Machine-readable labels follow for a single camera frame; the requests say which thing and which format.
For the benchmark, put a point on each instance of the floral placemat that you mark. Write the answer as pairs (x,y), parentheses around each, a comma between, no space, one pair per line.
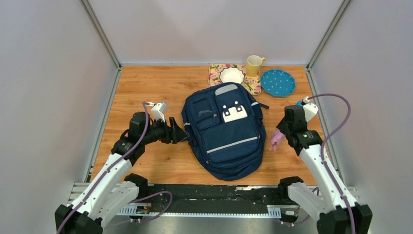
(251,84)

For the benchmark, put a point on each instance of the blue polka dot plate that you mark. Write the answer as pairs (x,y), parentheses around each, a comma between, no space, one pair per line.
(277,83)

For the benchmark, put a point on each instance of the yellow mug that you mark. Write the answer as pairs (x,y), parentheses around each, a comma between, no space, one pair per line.
(254,64)

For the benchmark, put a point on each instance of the navy blue school backpack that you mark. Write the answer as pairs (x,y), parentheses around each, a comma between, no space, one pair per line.
(226,130)

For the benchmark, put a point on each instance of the white scalloped bowl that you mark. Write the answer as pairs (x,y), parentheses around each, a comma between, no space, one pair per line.
(232,74)

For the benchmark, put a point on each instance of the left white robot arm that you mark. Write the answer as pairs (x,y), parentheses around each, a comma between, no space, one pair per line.
(112,189)

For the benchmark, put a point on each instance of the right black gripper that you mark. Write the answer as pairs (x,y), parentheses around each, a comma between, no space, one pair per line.
(281,126)

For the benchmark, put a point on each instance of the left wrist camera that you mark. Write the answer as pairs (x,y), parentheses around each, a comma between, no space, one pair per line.
(158,110)

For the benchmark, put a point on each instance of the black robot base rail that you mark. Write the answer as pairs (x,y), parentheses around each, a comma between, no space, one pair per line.
(228,201)

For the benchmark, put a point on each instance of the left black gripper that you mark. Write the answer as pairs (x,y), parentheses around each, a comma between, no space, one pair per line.
(173,134)

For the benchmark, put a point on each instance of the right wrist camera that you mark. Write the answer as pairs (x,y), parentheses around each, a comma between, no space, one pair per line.
(310,108)

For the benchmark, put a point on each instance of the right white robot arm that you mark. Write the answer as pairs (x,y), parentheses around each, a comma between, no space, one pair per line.
(336,211)

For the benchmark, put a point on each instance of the pink cartoon pencil case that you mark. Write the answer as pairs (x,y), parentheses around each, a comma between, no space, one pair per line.
(276,139)

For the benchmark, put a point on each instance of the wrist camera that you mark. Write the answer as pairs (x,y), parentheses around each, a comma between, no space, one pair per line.
(158,110)
(310,108)

